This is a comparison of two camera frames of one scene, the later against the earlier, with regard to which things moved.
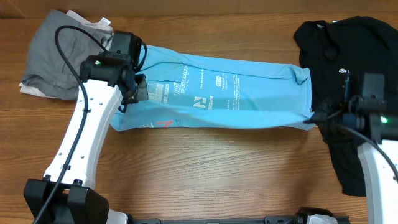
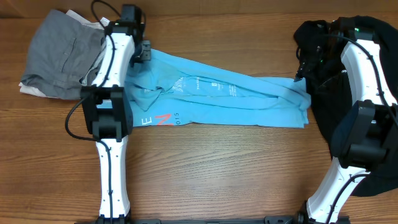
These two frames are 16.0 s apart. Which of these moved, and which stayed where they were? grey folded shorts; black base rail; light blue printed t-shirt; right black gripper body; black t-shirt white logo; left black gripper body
Moved: left black gripper body; light blue printed t-shirt; right black gripper body
Stayed: black base rail; grey folded shorts; black t-shirt white logo
